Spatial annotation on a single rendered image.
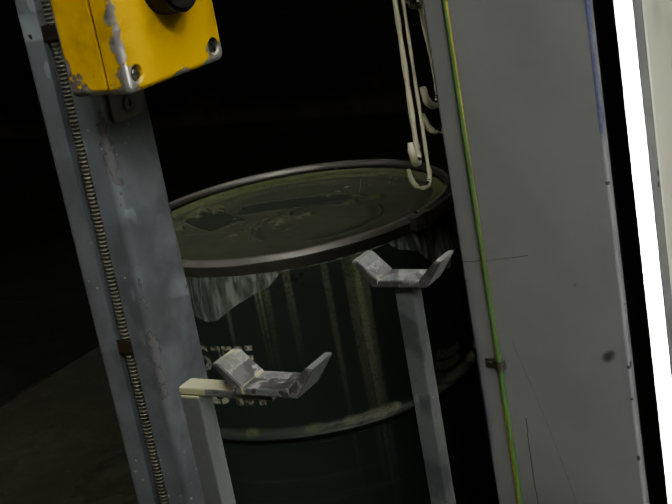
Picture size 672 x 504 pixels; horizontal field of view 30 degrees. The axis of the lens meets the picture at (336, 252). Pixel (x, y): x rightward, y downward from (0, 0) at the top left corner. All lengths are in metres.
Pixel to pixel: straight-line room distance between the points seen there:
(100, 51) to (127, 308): 0.21
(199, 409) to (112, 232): 0.17
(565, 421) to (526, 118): 0.35
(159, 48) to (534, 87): 0.52
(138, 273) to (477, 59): 0.51
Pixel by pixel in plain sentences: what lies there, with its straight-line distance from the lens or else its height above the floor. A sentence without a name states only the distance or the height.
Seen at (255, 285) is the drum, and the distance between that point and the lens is 1.90.
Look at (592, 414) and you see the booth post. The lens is 1.42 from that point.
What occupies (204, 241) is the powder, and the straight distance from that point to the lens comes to 2.11.
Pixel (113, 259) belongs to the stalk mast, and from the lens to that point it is 0.98.
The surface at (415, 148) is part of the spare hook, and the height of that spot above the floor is 1.10.
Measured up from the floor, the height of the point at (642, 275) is 0.96.
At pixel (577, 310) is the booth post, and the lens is 1.37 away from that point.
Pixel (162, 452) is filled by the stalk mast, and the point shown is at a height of 1.00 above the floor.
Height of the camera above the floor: 1.41
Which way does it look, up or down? 17 degrees down
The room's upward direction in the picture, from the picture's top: 10 degrees counter-clockwise
